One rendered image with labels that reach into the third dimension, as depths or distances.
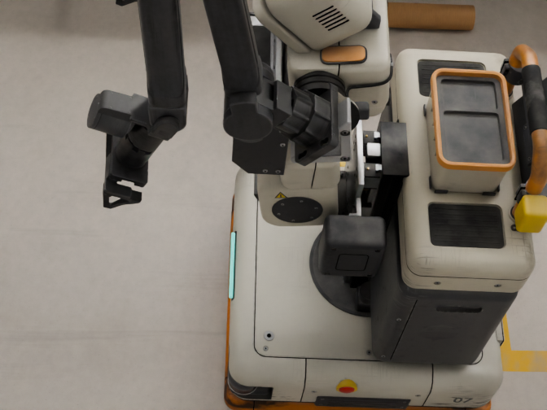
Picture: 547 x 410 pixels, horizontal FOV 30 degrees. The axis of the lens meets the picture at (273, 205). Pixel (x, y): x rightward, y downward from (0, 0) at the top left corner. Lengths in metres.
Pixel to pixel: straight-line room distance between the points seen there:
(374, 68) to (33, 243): 1.47
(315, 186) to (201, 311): 0.85
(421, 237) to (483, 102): 0.30
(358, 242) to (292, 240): 0.54
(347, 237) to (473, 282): 0.26
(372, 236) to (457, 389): 0.58
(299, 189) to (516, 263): 0.44
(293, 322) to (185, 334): 0.39
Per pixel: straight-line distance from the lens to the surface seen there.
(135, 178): 1.71
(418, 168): 2.07
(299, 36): 1.64
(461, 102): 2.06
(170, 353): 2.72
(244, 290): 2.49
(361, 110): 1.65
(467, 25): 3.36
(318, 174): 1.97
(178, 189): 2.94
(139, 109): 1.62
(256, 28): 1.94
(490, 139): 2.03
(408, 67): 2.22
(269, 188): 2.02
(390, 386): 2.46
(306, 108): 1.59
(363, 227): 2.05
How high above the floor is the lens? 2.52
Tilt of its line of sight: 59 degrees down
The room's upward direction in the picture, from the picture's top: 8 degrees clockwise
